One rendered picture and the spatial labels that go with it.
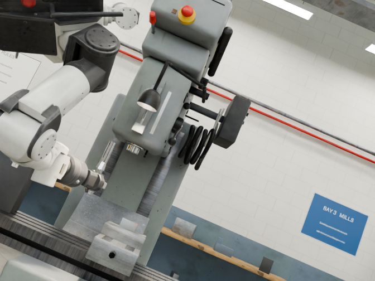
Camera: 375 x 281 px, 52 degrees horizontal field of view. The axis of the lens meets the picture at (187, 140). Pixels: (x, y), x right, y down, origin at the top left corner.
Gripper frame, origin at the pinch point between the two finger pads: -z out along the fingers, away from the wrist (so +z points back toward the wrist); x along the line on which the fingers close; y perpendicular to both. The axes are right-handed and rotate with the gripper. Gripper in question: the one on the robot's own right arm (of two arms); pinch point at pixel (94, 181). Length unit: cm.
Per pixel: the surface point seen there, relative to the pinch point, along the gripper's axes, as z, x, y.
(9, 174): 4.5, 30.9, 9.8
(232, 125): -46, -21, -46
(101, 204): -43.2, 20.9, 8.6
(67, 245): -1.6, -0.5, 22.5
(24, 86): -295, 391, -81
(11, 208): 1.1, 25.8, 20.4
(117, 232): -9.6, -11.0, 12.7
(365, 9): -226, -35, -245
